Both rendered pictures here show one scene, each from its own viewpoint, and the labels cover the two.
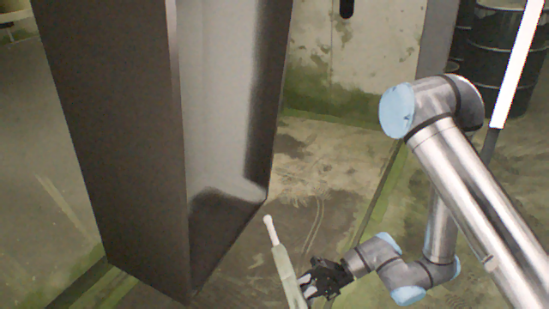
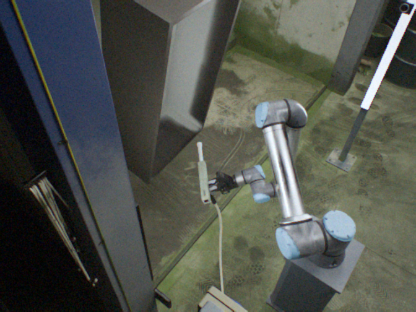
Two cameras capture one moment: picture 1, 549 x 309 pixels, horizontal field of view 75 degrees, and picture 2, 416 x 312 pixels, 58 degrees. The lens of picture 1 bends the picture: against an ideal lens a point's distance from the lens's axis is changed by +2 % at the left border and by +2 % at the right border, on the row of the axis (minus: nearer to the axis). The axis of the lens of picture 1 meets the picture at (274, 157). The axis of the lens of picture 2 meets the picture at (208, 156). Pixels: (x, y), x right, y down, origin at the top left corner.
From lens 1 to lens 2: 1.05 m
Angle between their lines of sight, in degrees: 16
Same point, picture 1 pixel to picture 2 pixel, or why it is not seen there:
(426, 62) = (351, 36)
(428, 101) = (273, 115)
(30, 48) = not seen: outside the picture
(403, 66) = (333, 34)
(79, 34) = (122, 61)
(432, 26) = (360, 9)
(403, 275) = (260, 188)
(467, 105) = (294, 117)
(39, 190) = not seen: hidden behind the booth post
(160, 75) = (156, 88)
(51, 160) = not seen: hidden behind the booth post
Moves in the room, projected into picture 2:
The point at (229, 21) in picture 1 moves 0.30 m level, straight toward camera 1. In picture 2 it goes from (193, 25) to (191, 56)
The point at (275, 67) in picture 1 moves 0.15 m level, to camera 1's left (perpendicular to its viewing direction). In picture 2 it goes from (217, 58) to (191, 56)
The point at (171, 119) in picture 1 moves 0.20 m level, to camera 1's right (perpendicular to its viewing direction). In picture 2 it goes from (157, 104) to (200, 108)
